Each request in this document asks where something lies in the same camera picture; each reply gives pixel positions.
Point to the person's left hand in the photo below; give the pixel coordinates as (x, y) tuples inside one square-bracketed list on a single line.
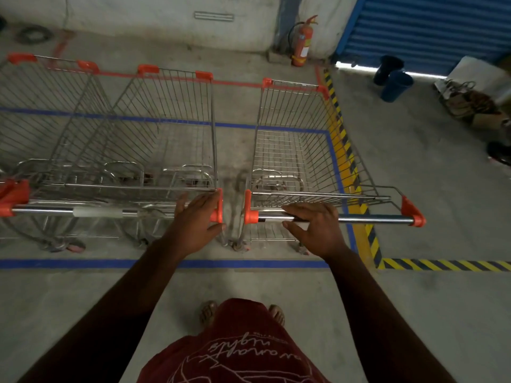
[(193, 227)]

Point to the person's right hand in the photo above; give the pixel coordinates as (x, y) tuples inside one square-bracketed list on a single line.
[(321, 233)]

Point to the person's left little finger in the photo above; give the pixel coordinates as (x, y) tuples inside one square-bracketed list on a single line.
[(183, 204)]

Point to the person's right thumb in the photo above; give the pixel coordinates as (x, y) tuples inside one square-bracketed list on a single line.
[(292, 225)]

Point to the person's left thumb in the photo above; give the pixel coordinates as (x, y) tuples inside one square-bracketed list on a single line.
[(217, 229)]

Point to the person's left forearm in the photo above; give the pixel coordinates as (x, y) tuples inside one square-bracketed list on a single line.
[(119, 311)]

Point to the person's right forearm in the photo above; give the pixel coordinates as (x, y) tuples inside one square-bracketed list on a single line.
[(379, 315)]

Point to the person's left sandalled foot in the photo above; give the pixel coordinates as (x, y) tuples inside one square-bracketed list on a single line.
[(207, 311)]

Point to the person's sandalled foot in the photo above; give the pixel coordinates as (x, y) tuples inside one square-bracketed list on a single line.
[(277, 314), (207, 311)]

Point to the person's right sandalled foot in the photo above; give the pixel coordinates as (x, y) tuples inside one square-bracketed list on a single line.
[(277, 314)]

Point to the person's red printed shirt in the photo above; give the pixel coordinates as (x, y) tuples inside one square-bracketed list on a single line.
[(239, 347)]

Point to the dark blue plastic bin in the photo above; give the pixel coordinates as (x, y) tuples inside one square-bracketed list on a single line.
[(396, 86), (387, 68)]

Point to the red fire extinguisher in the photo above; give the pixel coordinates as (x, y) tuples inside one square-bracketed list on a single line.
[(302, 43)]

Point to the brown paper bags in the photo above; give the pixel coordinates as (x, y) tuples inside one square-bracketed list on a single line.
[(469, 103)]

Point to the black shoe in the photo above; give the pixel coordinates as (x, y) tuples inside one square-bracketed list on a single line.
[(500, 152)]

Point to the white flat board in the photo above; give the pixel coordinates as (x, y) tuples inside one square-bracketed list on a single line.
[(479, 75)]

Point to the blue roller shutter door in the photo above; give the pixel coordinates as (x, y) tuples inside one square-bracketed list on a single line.
[(431, 27)]

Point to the metal wall vent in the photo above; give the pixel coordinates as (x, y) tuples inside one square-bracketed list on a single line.
[(214, 16)]

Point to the grey wall pipe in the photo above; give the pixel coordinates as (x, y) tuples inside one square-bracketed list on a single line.
[(285, 19)]

